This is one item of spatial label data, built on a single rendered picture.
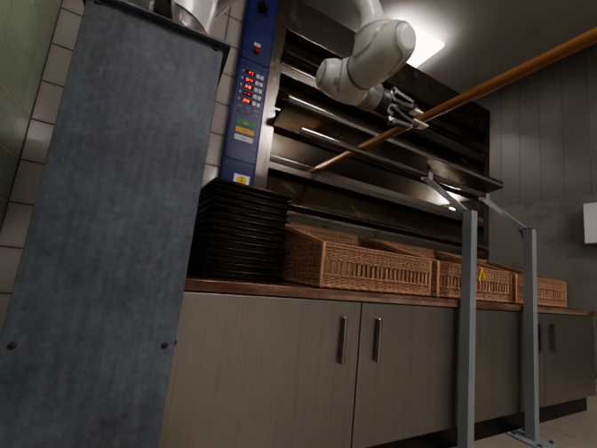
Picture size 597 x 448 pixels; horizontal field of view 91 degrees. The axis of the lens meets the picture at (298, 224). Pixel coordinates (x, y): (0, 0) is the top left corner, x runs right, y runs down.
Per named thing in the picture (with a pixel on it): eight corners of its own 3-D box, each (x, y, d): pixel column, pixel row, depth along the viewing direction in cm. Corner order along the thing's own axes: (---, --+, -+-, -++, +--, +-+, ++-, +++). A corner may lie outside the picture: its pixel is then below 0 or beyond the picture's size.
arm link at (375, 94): (351, 111, 95) (365, 117, 98) (370, 98, 87) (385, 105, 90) (353, 85, 96) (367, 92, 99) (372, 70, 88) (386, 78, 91)
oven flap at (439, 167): (289, 100, 137) (271, 124, 153) (504, 187, 218) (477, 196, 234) (289, 96, 137) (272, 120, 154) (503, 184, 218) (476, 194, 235)
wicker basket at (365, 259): (260, 276, 135) (267, 218, 140) (354, 285, 162) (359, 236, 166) (318, 288, 93) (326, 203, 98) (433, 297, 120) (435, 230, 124)
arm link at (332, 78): (348, 114, 96) (377, 97, 84) (307, 96, 89) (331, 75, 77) (352, 83, 97) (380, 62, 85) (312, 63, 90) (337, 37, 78)
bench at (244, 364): (126, 423, 109) (155, 267, 118) (497, 378, 219) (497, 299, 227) (114, 566, 60) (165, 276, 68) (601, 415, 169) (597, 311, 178)
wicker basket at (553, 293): (433, 292, 191) (434, 250, 195) (484, 297, 216) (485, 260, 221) (517, 304, 148) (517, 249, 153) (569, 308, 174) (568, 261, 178)
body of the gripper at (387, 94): (368, 92, 98) (388, 101, 102) (366, 115, 97) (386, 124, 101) (384, 80, 92) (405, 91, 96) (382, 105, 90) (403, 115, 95)
